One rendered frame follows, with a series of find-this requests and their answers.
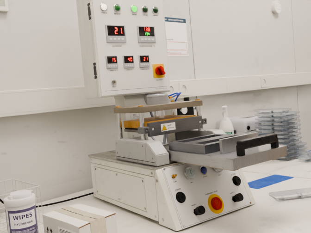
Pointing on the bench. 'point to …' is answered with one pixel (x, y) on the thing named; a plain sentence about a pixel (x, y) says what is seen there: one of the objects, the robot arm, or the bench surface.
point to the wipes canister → (21, 212)
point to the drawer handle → (271, 138)
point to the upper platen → (132, 126)
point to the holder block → (199, 144)
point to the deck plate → (109, 156)
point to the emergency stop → (216, 203)
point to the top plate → (158, 104)
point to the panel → (203, 192)
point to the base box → (138, 190)
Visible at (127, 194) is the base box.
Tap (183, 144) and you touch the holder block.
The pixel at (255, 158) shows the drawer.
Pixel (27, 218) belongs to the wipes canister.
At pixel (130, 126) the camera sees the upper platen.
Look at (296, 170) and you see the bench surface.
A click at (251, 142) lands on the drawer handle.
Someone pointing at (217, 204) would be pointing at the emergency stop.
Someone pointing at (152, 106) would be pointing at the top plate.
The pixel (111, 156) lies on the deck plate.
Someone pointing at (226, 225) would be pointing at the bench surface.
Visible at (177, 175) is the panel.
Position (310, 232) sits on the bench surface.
